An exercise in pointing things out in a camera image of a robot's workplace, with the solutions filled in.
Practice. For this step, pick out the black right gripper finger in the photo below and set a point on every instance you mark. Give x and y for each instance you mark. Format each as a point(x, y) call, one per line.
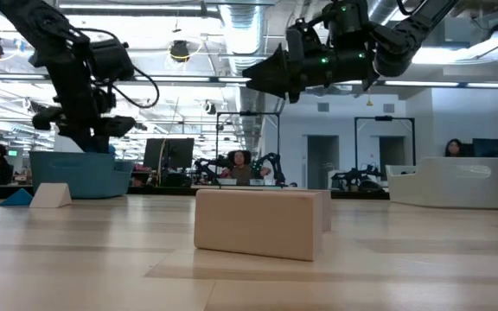
point(272, 62)
point(275, 82)

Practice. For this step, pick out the white wedge block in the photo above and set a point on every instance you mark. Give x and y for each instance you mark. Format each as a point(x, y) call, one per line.
point(50, 196)

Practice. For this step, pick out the blue triangular block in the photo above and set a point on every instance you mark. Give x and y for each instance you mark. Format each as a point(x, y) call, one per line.
point(17, 199)

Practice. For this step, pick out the long wooden rectangular block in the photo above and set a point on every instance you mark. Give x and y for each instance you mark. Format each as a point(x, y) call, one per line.
point(257, 224)

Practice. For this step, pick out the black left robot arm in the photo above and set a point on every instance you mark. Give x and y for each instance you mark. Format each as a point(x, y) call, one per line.
point(37, 21)

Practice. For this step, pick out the black workstation robot arm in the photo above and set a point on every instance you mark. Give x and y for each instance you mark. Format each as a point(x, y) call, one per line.
point(206, 166)
point(275, 162)
point(353, 177)

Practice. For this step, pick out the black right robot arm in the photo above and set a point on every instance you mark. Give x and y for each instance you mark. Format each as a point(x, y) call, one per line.
point(409, 30)

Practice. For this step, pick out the blue plastic bin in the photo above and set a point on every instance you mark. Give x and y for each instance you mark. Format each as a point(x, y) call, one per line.
point(80, 177)

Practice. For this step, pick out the black computer monitor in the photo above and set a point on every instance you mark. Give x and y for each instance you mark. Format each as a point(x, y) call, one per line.
point(169, 153)

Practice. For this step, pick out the green exit sign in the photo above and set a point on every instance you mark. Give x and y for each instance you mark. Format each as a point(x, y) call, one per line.
point(12, 153)

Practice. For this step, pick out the grey door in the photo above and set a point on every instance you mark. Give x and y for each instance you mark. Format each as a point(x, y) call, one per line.
point(322, 162)
point(391, 151)

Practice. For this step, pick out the clear plastic bin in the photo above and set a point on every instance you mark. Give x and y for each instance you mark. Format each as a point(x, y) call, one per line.
point(448, 185)

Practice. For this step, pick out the dark blue computer monitor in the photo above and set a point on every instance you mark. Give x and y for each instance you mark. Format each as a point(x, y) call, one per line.
point(489, 148)

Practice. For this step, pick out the black rig frame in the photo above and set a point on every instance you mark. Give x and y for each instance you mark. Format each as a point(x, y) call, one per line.
point(383, 118)
point(249, 113)

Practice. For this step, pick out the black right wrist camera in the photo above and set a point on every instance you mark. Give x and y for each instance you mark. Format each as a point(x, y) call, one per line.
point(346, 23)

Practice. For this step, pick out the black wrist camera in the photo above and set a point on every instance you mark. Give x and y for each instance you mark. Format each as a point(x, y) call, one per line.
point(110, 60)
point(346, 23)

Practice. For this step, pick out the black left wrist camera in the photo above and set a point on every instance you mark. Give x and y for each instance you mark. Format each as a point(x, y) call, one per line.
point(110, 60)

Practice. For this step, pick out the black table frame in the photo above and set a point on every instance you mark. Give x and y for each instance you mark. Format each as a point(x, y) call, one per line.
point(167, 191)

